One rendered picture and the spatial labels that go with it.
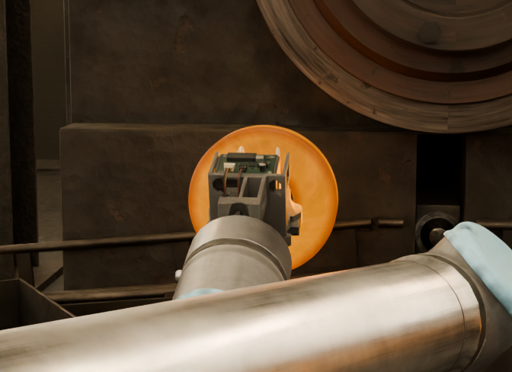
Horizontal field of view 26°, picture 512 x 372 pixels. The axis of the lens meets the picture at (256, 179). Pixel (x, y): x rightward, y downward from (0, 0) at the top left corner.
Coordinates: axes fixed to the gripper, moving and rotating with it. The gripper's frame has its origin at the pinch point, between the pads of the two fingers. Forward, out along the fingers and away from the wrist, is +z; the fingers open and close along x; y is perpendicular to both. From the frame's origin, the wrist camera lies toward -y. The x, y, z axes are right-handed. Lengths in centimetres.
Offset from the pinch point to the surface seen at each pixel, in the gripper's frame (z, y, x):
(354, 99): 15.1, 3.5, -9.0
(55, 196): 432, -215, 164
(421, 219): 22.9, -15.5, -17.4
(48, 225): 354, -192, 143
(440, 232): 20.8, -16.2, -19.6
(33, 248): 17.2, -18.1, 31.7
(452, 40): 8.9, 12.5, -19.3
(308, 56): 16.4, 8.2, -3.6
